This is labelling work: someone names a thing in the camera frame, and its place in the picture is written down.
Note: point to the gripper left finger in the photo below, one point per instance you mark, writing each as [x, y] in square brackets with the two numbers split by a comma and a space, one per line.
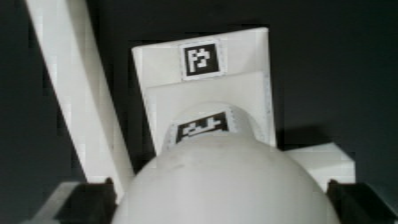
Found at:
[80, 204]

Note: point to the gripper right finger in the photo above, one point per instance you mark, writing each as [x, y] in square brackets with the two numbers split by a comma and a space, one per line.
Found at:
[359, 206]

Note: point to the white lamp bulb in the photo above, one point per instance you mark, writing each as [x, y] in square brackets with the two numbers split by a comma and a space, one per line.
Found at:
[222, 180]

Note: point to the white lamp base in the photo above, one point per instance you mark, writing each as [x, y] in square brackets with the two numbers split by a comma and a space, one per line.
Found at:
[212, 70]

